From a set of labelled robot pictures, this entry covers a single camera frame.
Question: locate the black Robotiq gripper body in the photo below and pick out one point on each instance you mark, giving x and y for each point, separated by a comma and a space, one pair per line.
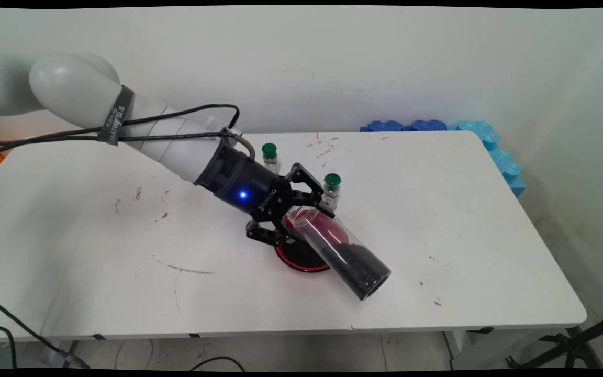
244, 183

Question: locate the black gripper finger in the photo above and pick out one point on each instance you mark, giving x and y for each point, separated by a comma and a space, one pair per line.
267, 233
306, 188

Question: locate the clear jar with black grains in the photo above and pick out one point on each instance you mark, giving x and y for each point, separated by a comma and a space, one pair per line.
359, 267

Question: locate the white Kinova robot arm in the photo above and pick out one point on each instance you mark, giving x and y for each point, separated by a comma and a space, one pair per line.
71, 89

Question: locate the green cap spice bottle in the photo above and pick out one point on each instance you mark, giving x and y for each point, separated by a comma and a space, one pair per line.
270, 152
332, 183

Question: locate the red bowl with black grains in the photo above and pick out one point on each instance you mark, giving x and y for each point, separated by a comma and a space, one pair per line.
296, 259

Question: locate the dark blue foam tile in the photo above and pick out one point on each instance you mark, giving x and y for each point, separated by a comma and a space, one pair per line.
430, 125
385, 126

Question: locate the light blue foam tile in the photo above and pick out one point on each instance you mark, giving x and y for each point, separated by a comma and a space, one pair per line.
505, 167

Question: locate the white table leg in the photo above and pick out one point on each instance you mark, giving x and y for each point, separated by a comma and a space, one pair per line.
482, 351
59, 345

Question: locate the black tripod stand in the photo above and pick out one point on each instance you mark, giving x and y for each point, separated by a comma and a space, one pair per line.
573, 345

